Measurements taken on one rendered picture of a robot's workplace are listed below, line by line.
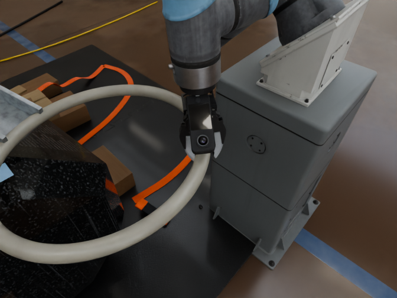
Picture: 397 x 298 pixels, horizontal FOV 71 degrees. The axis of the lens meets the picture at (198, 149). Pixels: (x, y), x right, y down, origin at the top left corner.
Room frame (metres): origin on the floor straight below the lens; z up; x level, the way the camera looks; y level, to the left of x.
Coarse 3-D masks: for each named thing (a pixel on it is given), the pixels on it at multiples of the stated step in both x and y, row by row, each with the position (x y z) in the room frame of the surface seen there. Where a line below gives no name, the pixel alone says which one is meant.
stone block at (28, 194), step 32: (32, 160) 0.51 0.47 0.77; (64, 160) 0.56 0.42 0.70; (96, 160) 0.64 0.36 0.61; (0, 192) 0.40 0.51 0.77; (32, 192) 0.43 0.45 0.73; (64, 192) 0.47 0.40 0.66; (96, 192) 0.53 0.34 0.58; (32, 224) 0.38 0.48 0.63; (64, 224) 0.43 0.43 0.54; (96, 224) 0.49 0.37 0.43; (0, 256) 0.31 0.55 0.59; (0, 288) 0.26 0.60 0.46; (32, 288) 0.29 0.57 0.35; (64, 288) 0.34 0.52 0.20
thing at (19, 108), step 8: (0, 88) 0.58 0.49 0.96; (0, 96) 0.59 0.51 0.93; (8, 96) 0.57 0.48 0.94; (16, 96) 0.56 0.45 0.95; (0, 104) 0.57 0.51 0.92; (8, 104) 0.58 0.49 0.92; (16, 104) 0.57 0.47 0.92; (24, 104) 0.55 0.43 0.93; (32, 104) 0.55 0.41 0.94; (0, 112) 0.55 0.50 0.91; (8, 112) 0.55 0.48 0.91; (16, 112) 0.55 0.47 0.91; (24, 112) 0.56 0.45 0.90; (32, 112) 0.55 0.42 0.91; (40, 112) 0.54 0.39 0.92; (0, 120) 0.52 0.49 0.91; (8, 120) 0.53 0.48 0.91; (16, 120) 0.53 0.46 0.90; (0, 128) 0.50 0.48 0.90; (8, 128) 0.50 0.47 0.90; (0, 136) 0.44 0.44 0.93
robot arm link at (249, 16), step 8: (240, 0) 0.48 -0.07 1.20; (248, 0) 0.49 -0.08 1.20; (256, 0) 0.50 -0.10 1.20; (264, 0) 0.51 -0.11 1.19; (272, 0) 0.52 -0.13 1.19; (240, 8) 0.47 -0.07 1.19; (248, 8) 0.48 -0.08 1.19; (256, 8) 0.50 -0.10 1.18; (264, 8) 0.51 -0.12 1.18; (272, 8) 0.53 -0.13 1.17; (240, 16) 0.47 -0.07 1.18; (248, 16) 0.49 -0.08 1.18; (256, 16) 0.50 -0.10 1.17; (264, 16) 0.53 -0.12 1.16; (240, 24) 0.48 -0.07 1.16; (248, 24) 0.51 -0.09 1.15; (232, 32) 0.53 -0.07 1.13; (240, 32) 0.54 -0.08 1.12
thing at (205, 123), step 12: (192, 96) 0.44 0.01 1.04; (204, 96) 0.44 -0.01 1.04; (192, 108) 0.42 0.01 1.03; (204, 108) 0.42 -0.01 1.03; (192, 120) 0.40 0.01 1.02; (204, 120) 0.40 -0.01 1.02; (192, 132) 0.38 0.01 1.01; (204, 132) 0.37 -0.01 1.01; (192, 144) 0.36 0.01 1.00; (204, 144) 0.35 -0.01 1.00
